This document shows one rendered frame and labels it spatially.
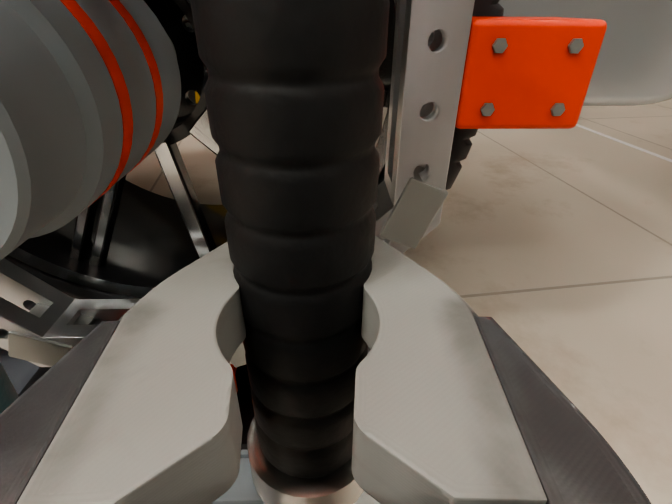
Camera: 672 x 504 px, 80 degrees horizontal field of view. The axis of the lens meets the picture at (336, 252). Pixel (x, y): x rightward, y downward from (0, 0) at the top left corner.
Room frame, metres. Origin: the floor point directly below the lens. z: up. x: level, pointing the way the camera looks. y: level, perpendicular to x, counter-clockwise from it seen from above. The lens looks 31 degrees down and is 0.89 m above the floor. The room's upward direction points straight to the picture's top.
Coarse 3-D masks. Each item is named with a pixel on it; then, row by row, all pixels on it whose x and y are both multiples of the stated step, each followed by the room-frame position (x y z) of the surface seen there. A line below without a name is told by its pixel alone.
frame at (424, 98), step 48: (432, 0) 0.29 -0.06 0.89; (432, 48) 0.34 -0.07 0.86; (432, 96) 0.30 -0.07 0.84; (432, 144) 0.30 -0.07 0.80; (384, 192) 0.33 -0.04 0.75; (432, 192) 0.29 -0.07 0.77; (384, 240) 0.31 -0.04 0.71; (0, 288) 0.33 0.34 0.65; (48, 288) 0.34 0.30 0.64; (0, 336) 0.29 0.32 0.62; (48, 336) 0.29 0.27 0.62
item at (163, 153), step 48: (144, 0) 0.43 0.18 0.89; (192, 48) 0.43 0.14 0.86; (384, 96) 0.40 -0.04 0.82; (384, 144) 0.38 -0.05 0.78; (144, 192) 0.59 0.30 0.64; (192, 192) 0.40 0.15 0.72; (48, 240) 0.40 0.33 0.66; (96, 240) 0.39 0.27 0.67; (144, 240) 0.47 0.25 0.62; (192, 240) 0.39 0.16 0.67; (96, 288) 0.37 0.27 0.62; (144, 288) 0.37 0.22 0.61
